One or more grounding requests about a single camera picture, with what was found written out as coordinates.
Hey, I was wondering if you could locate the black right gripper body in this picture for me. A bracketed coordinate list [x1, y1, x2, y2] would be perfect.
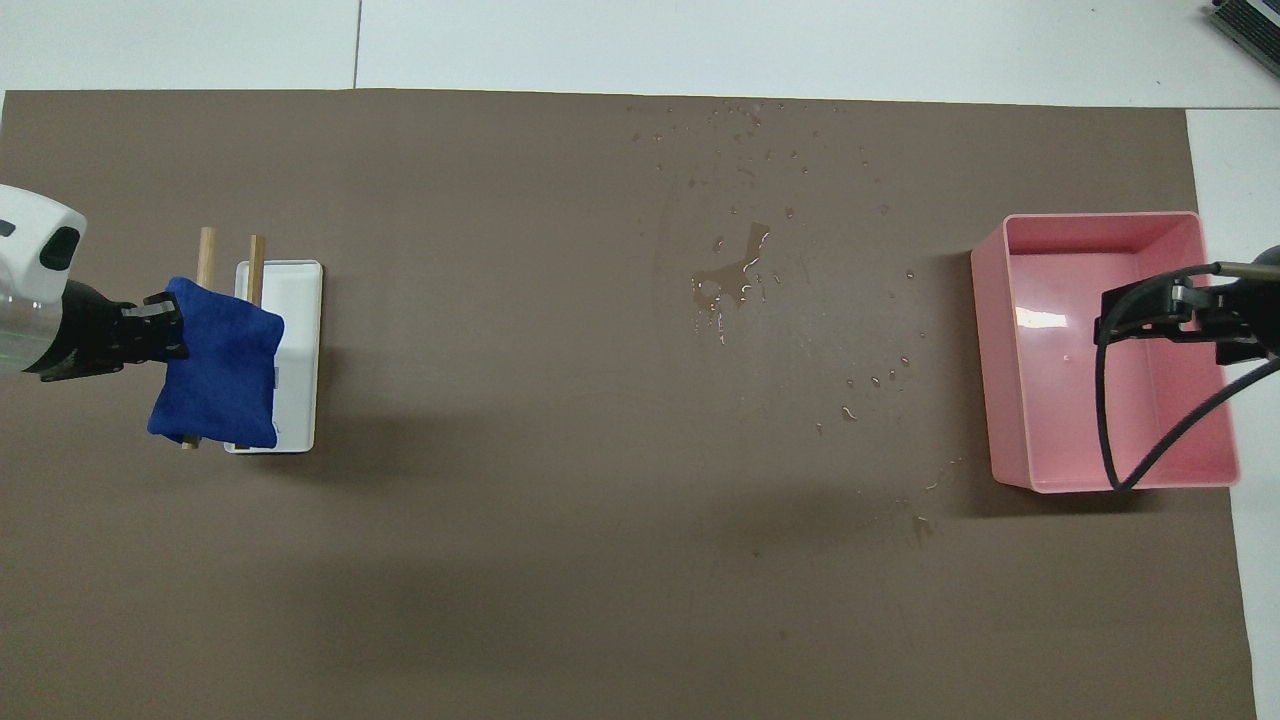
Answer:
[1188, 260, 1280, 353]

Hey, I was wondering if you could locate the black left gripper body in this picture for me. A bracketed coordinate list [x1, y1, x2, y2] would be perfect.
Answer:
[20, 280, 153, 384]

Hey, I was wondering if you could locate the blue towel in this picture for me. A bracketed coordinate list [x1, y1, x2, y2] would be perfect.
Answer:
[147, 277, 285, 449]

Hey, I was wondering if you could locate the wooden towel rack dowel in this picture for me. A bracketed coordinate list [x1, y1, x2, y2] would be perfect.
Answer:
[234, 235, 267, 452]
[181, 227, 216, 450]

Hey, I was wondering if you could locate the water puddle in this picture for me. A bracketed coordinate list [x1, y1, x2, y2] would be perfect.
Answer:
[690, 222, 773, 346]

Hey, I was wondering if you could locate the pink plastic bin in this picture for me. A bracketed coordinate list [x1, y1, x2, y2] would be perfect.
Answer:
[970, 211, 1241, 495]

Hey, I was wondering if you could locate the grey ribbed device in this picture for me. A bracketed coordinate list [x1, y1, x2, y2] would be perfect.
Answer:
[1205, 0, 1280, 63]

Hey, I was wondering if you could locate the brown table mat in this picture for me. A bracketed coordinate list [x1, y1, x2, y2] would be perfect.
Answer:
[0, 88, 1259, 720]

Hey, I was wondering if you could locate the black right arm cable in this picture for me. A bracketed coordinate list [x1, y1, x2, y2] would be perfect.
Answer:
[1094, 260, 1280, 494]

